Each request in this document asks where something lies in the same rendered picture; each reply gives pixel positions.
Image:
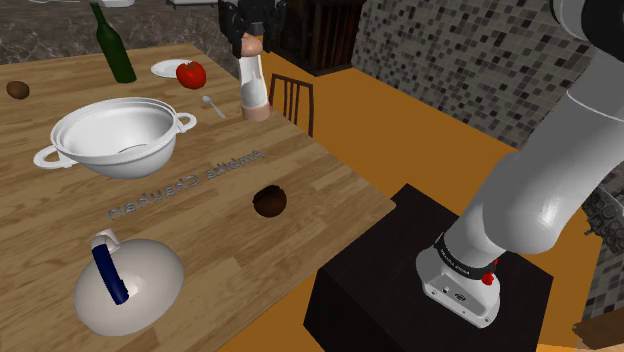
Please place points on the small white plate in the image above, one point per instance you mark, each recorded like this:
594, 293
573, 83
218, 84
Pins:
163, 68

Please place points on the small silver spoon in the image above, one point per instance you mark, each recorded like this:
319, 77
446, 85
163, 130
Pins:
207, 100

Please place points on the white salt mill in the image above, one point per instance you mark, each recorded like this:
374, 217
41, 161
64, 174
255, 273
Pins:
253, 92

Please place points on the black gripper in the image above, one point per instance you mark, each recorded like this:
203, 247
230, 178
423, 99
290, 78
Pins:
253, 12

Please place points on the red tomato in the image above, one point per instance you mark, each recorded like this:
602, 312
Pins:
191, 75

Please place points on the dark green bottle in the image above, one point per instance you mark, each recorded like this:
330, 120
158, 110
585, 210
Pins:
116, 53

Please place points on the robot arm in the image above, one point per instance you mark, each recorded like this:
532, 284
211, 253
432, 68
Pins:
531, 195

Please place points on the dark brown round fruit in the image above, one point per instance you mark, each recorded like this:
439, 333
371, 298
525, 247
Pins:
269, 202

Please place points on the dark wooden cabinet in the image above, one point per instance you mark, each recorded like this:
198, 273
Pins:
331, 34

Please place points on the dark wooden chair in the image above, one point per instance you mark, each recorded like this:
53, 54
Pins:
292, 81

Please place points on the wooden table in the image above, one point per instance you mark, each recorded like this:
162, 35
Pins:
219, 253

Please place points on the brown kiwi fruit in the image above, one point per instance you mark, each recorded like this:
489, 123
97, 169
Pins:
17, 90

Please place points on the black robot stand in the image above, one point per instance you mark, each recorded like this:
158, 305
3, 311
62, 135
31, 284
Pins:
380, 292

